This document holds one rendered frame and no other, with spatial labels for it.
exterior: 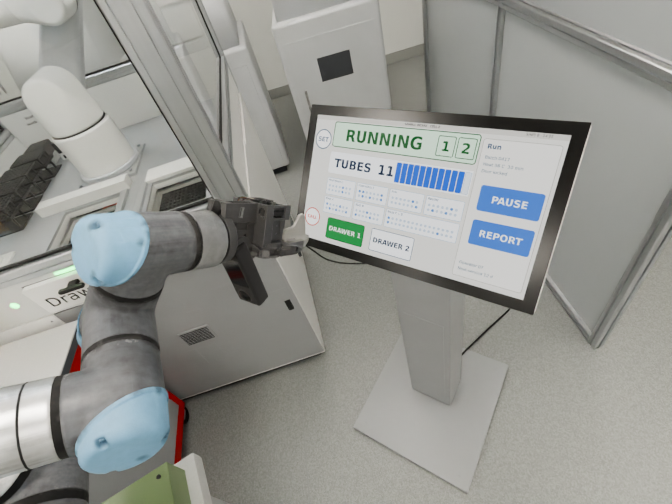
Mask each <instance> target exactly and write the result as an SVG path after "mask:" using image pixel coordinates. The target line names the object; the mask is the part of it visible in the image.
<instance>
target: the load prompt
mask: <svg viewBox="0 0 672 504"><path fill-rule="evenodd" d="M482 135H483V134H474V133H463V132H452V131H441V130H430V129H419V128H408V127H396V126H385V125H374V124H363V123H352V122H341V121H336V122H335V129H334V135H333V142H332V147H340V148H347V149H355V150H362V151H370V152H378V153H385V154H393V155H400V156H408V157H415V158H423V159H430V160H438V161H445V162H453V163H460V164H468V165H475V164H476V160H477V156H478V152H479V148H480V144H481V139H482Z"/></svg>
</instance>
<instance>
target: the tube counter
mask: <svg viewBox="0 0 672 504"><path fill-rule="evenodd" d="M473 173H474V171H468V170H461V169H454V168H447V167H440V166H432V165H425V164H418V163H411V162H404V161H397V160H390V159H383V158H379V160H378V166H377V171H376V177H375V180H376V181H382V182H388V183H393V184H399V185H405V186H410V187H416V188H422V189H427V190H433V191H439V192H444V193H450V194H456V195H461V196H467V197H468V194H469V189H470V185H471V181H472V177H473Z"/></svg>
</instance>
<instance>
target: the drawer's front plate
mask: <svg viewBox="0 0 672 504"><path fill-rule="evenodd" d="M75 279H79V280H80V282H79V283H81V282H83V283H85V282H84V281H83V280H82V279H81V278H80V276H79V275H78V273H77V271H76V270H74V271H71V272H68V273H65V274H62V275H59V276H56V277H53V278H50V279H47V280H44V281H41V282H38V283H35V284H32V285H29V286H26V287H24V288H23V290H22V294H24V295H25V296H26V297H28V298H29V299H31V300H32V301H34V302H35V303H37V304H38V305H39V306H41V307H42V308H44V309H45V310H47V311H48V312H50V313H52V312H55V311H58V310H61V309H64V308H67V307H70V306H73V305H76V304H79V303H82V302H84V301H85V297H86V296H84V295H82V294H80V293H78V292H77V291H79V292H81V293H83V291H82V290H83V289H84V290H86V291H87V290H88V289H87V288H88V287H89V284H87V283H85V287H84V288H81V289H78V290H75V291H72V292H69V293H66V294H63V295H59V294H58V291H59V290H60V289H63V288H66V287H67V285H68V282H69V281H72V280H75ZM70 293H75V294H76V295H78V296H79V297H80V298H78V299H76V298H77V296H74V297H72V298H73V299H76V300H72V299H71V298H70V297H71V296H73V295H74V294H71V295H69V296H68V294H70ZM83 294H84V293H83ZM64 295H65V297H63V298H64V299H65V300H66V301H68V302H65V301H64V300H63V299H61V298H60V297H62V296H64ZM48 298H57V299H59V300H60V301H61V304H60V305H58V306H55V307H54V306H52V305H51V304H49V303H48V302H47V301H45V299H48ZM48 301H49V302H51V303H52V304H53V305H57V304H59V302H58V301H57V300H55V299H49V300H48Z"/></svg>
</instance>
